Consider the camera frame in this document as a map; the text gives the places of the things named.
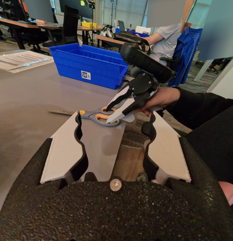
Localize grey orange scissors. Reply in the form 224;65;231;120
48;106;121;127

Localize large black display screen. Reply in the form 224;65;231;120
59;0;94;19

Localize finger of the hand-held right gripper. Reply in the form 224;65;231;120
105;87;133;112
106;98;137;124

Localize person's black jacket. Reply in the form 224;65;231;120
184;103;233;189

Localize person's right hand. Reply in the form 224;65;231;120
133;87;180;117

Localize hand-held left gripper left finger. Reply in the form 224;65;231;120
40;111;89;184

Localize wooden office desk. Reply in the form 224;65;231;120
95;35;149;51
77;25;103;45
0;16;64;50

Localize black bag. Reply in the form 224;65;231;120
114;31;151;55

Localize person's left hand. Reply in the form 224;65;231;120
218;181;233;206

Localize white box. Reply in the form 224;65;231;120
135;26;151;34

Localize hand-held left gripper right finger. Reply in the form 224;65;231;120
141;111;192;185

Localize laminated paper sheet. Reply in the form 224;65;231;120
0;50;54;73

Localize blue plastic bin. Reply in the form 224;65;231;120
49;43;129;90

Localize person's right forearm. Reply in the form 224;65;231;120
166;86;233;130

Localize blue jacket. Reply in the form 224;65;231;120
167;26;203;87

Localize black office chair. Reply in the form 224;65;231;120
63;5;79;46

